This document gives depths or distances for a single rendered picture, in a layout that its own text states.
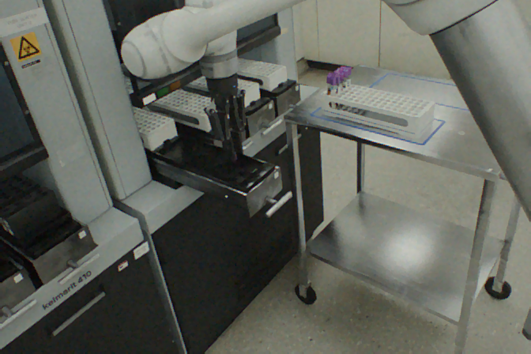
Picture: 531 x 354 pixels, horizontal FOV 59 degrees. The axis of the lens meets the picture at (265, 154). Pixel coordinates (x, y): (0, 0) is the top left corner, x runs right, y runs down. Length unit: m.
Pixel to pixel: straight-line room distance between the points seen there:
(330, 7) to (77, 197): 2.74
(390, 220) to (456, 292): 0.38
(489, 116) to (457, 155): 0.59
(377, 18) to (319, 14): 0.47
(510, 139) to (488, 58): 0.10
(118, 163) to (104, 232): 0.18
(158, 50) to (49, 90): 0.29
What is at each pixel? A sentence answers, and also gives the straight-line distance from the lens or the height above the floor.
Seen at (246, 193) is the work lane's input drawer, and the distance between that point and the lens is 1.10.
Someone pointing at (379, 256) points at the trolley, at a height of 0.28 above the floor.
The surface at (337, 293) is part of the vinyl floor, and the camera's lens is 1.93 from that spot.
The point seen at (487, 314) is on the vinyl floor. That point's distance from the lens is 1.95.
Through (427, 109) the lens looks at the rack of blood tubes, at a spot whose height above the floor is 0.88.
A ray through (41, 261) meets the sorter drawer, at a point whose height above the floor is 0.79.
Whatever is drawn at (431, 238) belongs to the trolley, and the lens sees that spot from 1.77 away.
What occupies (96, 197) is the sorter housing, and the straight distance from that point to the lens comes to 1.24.
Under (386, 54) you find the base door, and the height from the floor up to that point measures 0.22.
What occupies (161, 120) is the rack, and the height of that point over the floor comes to 0.86.
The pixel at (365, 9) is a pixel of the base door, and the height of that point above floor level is 0.53.
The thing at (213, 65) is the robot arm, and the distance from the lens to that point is 1.07.
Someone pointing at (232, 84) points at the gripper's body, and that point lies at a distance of 1.11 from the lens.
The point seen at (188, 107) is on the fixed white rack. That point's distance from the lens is 1.43.
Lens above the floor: 1.45
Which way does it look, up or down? 32 degrees down
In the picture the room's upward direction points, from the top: 7 degrees counter-clockwise
